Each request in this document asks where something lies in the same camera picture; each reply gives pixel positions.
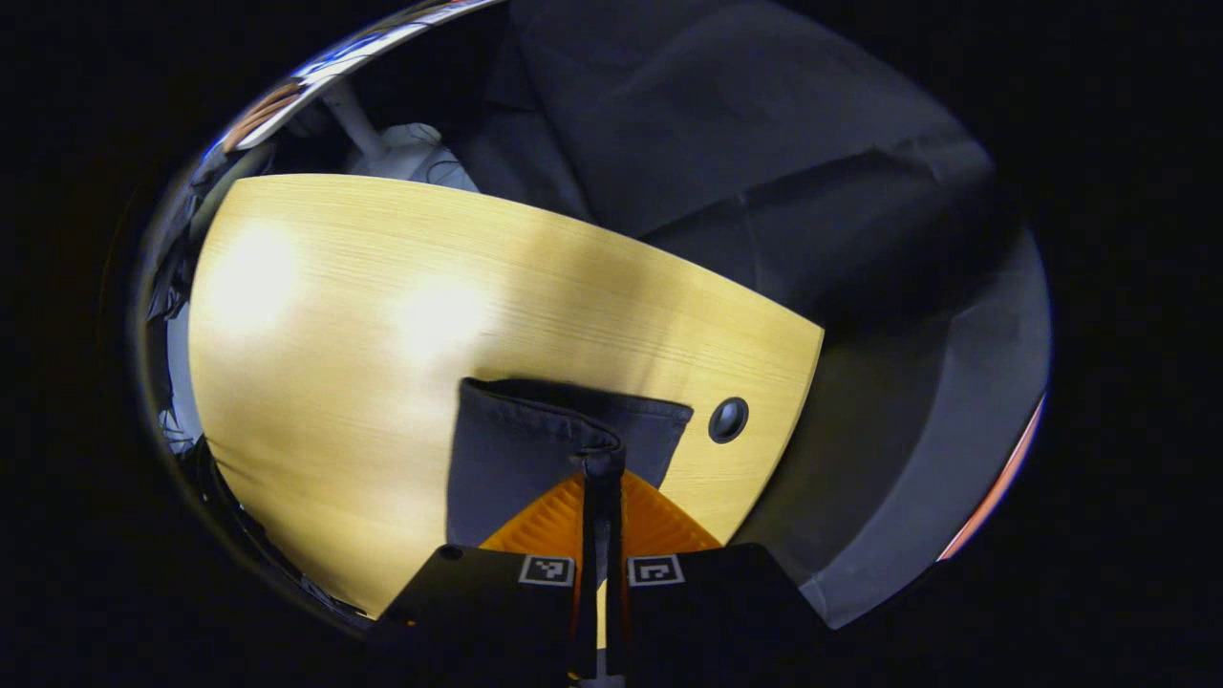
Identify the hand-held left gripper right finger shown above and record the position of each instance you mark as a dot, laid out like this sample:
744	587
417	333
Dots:
707	602

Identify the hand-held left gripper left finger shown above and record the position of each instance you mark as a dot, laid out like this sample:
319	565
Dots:
497	602

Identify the dark jeans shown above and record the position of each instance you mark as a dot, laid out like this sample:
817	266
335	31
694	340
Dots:
516	449

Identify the white bundle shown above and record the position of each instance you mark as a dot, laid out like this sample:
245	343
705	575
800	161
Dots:
411	158

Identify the black backdrop cloth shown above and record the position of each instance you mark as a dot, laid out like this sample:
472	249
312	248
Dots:
764	143

